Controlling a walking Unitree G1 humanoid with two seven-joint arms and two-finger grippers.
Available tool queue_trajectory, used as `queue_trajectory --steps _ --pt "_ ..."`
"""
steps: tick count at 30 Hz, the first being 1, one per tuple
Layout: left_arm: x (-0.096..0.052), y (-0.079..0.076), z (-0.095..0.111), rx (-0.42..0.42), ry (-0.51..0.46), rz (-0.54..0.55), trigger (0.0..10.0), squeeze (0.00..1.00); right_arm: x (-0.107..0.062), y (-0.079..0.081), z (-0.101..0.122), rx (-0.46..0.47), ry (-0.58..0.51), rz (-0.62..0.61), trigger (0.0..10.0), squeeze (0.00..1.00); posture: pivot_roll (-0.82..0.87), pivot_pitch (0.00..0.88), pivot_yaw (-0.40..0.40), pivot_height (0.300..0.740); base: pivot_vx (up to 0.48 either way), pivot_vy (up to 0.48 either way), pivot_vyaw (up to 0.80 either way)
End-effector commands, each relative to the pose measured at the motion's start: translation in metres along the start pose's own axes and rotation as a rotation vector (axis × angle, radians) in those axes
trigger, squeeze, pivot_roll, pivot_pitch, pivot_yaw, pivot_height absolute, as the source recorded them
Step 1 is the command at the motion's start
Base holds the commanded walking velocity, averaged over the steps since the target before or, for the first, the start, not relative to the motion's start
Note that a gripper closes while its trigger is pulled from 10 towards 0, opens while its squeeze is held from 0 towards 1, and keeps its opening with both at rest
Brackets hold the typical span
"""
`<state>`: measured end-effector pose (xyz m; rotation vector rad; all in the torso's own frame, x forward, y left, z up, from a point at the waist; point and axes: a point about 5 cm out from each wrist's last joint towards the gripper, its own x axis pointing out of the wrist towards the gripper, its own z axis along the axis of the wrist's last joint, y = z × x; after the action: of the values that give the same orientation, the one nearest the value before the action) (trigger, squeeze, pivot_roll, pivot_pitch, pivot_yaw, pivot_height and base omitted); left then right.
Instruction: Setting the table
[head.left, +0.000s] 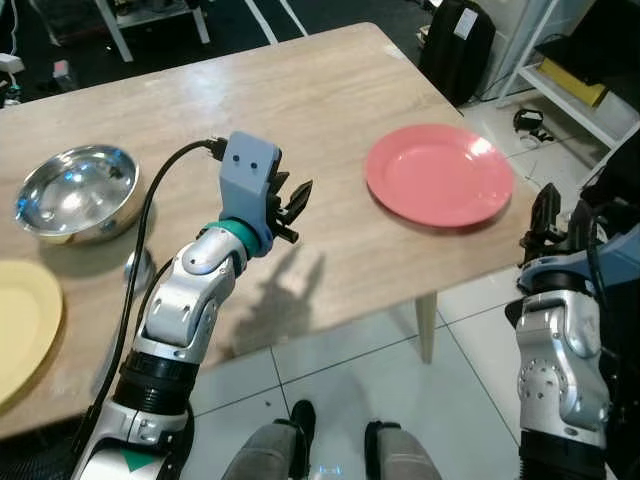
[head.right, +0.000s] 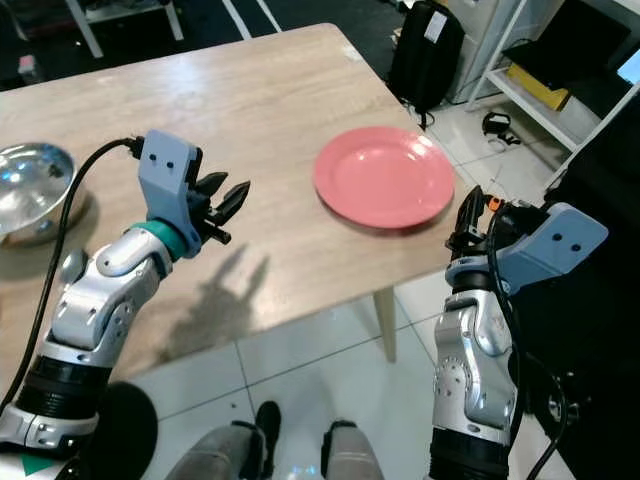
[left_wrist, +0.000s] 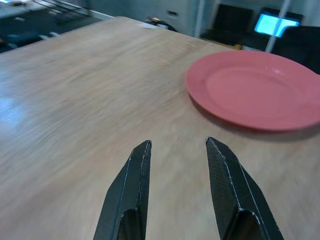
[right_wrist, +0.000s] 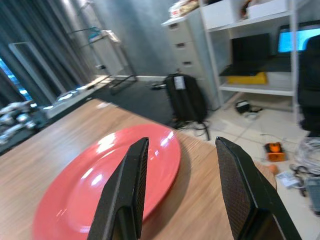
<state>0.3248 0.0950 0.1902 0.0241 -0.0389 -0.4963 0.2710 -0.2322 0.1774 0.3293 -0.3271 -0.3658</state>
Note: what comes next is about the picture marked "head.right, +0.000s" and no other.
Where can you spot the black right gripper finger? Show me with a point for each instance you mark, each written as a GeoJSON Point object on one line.
{"type": "Point", "coordinates": [478, 214]}
{"type": "Point", "coordinates": [464, 222]}

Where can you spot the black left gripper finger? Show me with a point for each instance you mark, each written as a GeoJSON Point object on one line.
{"type": "Point", "coordinates": [213, 183]}
{"type": "Point", "coordinates": [233, 200]}

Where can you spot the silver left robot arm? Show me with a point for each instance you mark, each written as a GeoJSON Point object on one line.
{"type": "Point", "coordinates": [95, 290]}

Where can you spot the black headphones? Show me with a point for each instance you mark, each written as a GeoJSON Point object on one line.
{"type": "Point", "coordinates": [500, 127]}

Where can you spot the pink plate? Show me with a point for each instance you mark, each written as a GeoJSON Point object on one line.
{"type": "Point", "coordinates": [383, 178]}

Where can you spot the white metal shelf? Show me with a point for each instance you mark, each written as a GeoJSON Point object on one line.
{"type": "Point", "coordinates": [520, 115]}

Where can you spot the shiny steel bowl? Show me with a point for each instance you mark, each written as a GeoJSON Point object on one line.
{"type": "Point", "coordinates": [32, 195]}

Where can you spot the wooden table leg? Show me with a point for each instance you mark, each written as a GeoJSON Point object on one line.
{"type": "Point", "coordinates": [385, 325]}

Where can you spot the yellow box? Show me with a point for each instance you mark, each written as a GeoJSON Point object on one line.
{"type": "Point", "coordinates": [538, 87]}

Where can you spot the silver metal spoon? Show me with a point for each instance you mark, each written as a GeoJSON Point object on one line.
{"type": "Point", "coordinates": [71, 267]}

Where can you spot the black bulky object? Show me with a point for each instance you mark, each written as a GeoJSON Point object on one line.
{"type": "Point", "coordinates": [600, 330]}

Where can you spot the black backpack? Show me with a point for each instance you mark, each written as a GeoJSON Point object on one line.
{"type": "Point", "coordinates": [425, 55]}

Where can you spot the small grey pink box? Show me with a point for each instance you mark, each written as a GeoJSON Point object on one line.
{"type": "Point", "coordinates": [28, 68]}

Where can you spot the black case on shelf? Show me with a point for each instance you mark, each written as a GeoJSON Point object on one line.
{"type": "Point", "coordinates": [575, 40]}

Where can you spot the device with cyan screen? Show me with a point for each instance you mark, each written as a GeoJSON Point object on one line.
{"type": "Point", "coordinates": [631, 66]}

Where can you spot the grey left robot leg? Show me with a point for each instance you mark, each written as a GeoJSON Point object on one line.
{"type": "Point", "coordinates": [220, 450]}

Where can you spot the grey robot leg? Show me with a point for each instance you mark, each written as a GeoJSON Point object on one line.
{"type": "Point", "coordinates": [360, 455]}
{"type": "Point", "coordinates": [220, 450]}

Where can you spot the grey right robot leg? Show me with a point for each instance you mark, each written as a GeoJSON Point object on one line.
{"type": "Point", "coordinates": [360, 455]}

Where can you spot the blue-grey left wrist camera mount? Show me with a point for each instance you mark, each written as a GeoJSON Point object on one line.
{"type": "Point", "coordinates": [165, 170]}

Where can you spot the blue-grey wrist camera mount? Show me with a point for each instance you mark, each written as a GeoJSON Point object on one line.
{"type": "Point", "coordinates": [555, 245]}
{"type": "Point", "coordinates": [165, 170]}

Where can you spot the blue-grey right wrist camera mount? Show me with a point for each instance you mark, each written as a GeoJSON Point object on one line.
{"type": "Point", "coordinates": [555, 245]}

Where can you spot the white metal frame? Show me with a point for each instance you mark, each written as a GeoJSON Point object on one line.
{"type": "Point", "coordinates": [125, 15]}

